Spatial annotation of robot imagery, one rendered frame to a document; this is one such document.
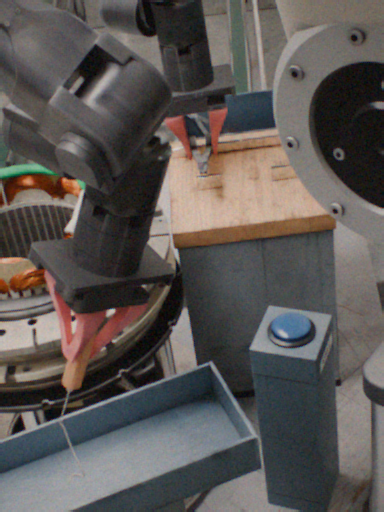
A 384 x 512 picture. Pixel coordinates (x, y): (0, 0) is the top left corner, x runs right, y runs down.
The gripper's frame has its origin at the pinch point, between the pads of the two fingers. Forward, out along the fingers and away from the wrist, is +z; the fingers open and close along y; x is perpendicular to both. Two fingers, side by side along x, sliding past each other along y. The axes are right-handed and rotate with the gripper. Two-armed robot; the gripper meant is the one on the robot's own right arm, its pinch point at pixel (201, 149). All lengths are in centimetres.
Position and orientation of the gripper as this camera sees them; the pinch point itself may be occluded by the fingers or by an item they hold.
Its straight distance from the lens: 119.6
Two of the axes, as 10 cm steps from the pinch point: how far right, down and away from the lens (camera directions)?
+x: 0.6, 5.6, -8.2
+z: 1.6, 8.1, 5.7
